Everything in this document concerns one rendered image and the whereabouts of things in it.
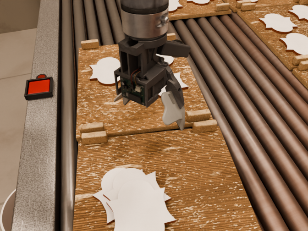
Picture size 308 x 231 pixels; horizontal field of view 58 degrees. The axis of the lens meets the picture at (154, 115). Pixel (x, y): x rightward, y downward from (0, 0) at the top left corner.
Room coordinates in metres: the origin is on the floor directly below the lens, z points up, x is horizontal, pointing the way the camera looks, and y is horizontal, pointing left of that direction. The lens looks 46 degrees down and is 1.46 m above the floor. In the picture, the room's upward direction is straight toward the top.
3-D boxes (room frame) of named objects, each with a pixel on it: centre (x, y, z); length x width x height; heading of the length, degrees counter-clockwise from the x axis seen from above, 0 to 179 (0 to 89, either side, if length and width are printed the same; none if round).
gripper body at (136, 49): (0.41, 0.02, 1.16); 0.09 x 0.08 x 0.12; 146
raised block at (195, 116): (0.50, -0.11, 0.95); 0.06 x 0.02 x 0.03; 100
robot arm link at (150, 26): (0.42, 0.01, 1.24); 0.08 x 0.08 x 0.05
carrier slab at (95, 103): (0.67, 0.05, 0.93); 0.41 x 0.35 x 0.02; 10
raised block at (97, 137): (0.42, 0.14, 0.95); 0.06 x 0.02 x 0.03; 98
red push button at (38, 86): (0.64, 0.34, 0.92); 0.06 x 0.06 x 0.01; 13
